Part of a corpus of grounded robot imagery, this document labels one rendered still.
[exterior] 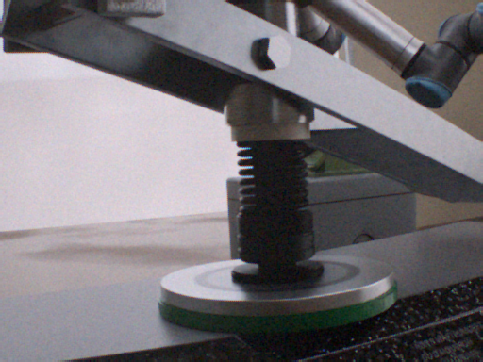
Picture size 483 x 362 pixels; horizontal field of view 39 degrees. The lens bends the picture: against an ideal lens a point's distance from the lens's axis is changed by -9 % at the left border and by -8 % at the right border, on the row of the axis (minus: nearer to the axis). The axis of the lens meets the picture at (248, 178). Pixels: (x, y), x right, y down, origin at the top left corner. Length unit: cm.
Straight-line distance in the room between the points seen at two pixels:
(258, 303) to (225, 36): 20
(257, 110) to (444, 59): 85
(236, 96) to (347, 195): 126
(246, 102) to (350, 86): 9
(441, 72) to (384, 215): 64
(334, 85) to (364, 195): 128
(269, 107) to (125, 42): 13
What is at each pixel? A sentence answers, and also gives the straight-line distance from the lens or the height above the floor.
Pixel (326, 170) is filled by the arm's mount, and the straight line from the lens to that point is 191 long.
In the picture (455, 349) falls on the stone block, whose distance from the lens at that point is 66.
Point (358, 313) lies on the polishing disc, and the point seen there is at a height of 81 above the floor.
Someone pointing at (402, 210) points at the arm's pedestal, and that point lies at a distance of 198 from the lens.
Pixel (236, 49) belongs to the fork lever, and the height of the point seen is 102.
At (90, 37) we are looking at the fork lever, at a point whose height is 105.
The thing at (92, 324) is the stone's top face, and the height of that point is 81.
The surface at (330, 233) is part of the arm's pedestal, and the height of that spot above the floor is 71.
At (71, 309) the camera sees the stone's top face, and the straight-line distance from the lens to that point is 69.
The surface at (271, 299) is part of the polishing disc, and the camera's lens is 56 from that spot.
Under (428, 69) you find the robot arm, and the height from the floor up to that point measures 108.
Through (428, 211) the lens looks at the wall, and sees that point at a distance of 740.
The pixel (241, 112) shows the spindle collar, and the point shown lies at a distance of 62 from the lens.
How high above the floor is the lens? 96
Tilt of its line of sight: 3 degrees down
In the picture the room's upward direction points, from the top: 3 degrees counter-clockwise
